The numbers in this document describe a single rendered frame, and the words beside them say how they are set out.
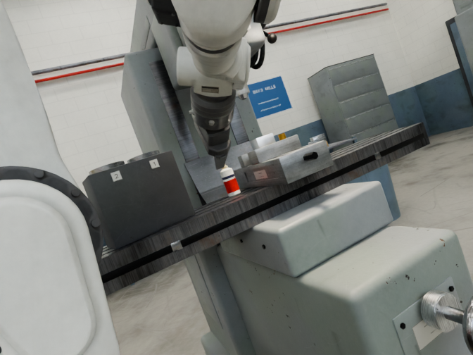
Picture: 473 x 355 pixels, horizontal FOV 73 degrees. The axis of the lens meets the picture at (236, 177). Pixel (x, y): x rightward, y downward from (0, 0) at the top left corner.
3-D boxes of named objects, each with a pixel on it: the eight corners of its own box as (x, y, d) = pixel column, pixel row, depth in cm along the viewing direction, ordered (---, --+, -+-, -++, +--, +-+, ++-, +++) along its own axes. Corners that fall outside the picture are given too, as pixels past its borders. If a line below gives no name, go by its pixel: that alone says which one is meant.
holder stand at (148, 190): (196, 214, 86) (169, 144, 85) (117, 250, 75) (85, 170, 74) (179, 216, 97) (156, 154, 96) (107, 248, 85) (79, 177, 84)
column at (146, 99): (345, 353, 148) (229, 31, 140) (260, 416, 130) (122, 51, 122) (288, 318, 195) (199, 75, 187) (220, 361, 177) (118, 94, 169)
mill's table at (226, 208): (431, 143, 111) (424, 121, 111) (46, 324, 65) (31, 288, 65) (379, 153, 133) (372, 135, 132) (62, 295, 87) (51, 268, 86)
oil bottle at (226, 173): (243, 192, 99) (230, 158, 98) (231, 196, 97) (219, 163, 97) (238, 192, 103) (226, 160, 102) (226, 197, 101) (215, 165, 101)
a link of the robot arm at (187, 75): (235, 119, 62) (241, 75, 52) (179, 115, 61) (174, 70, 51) (236, 77, 67) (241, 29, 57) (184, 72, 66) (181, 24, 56)
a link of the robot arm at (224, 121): (241, 151, 72) (247, 117, 62) (201, 164, 70) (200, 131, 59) (219, 110, 78) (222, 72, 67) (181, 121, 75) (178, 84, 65)
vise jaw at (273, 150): (302, 146, 95) (298, 134, 95) (259, 163, 90) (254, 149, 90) (292, 149, 101) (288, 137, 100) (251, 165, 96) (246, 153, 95)
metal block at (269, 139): (279, 151, 99) (272, 132, 99) (262, 157, 97) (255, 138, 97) (272, 153, 104) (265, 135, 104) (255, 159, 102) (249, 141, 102)
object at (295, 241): (397, 220, 85) (382, 179, 84) (293, 281, 72) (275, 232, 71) (295, 215, 131) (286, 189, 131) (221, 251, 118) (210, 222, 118)
